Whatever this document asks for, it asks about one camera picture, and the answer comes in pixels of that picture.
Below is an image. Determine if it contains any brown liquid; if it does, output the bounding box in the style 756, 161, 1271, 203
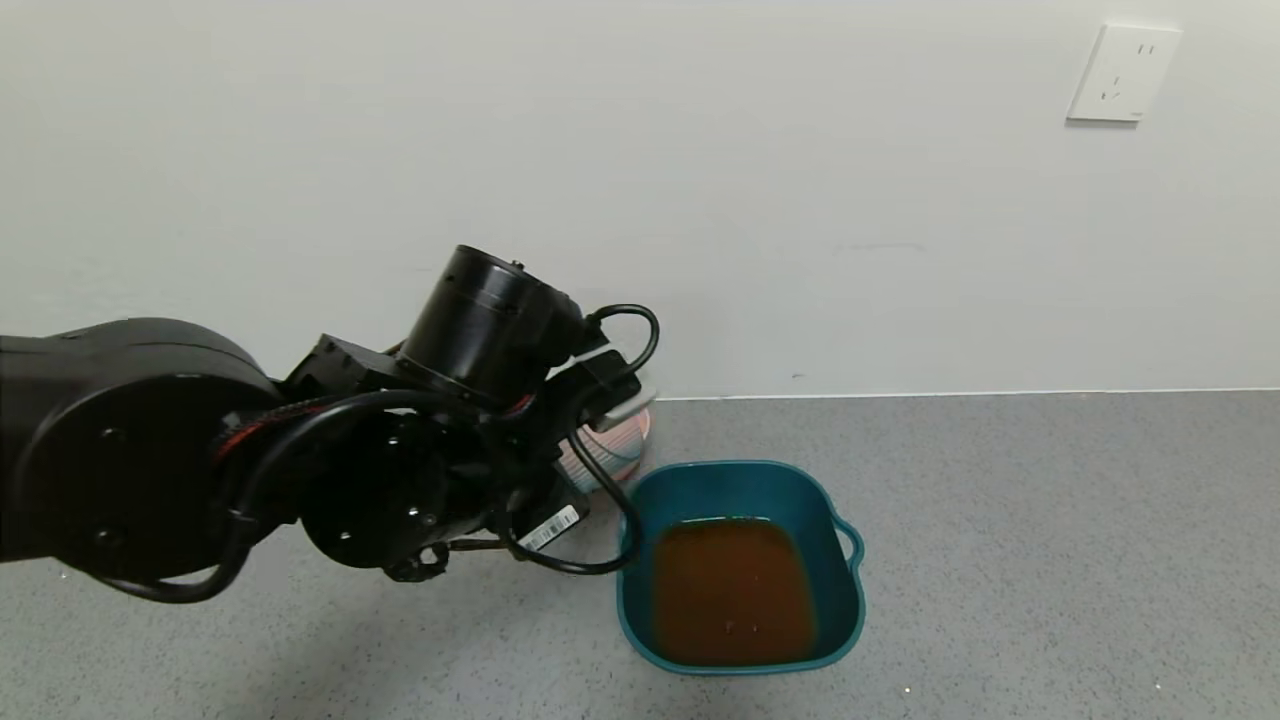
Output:
650, 517, 819, 667

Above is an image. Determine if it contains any pink bowl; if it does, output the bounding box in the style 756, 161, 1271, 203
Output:
558, 405, 653, 494

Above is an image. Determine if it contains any teal square basin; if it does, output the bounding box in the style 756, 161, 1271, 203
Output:
617, 459, 866, 676

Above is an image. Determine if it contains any black camera cable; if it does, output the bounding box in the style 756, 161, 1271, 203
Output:
498, 303, 662, 577

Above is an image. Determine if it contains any white wall socket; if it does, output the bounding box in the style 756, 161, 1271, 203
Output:
1066, 24, 1183, 124

